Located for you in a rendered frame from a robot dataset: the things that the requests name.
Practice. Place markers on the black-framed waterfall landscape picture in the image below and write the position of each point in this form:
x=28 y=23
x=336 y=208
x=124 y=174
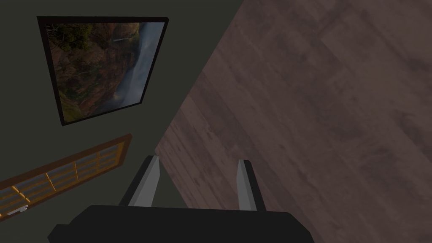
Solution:
x=101 y=67

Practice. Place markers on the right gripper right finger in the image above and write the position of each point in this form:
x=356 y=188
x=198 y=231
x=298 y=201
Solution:
x=248 y=189

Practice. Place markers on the wooden-framed window with grid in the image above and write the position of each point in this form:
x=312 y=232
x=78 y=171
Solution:
x=64 y=173

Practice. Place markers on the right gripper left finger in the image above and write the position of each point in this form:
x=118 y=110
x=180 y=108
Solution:
x=145 y=186

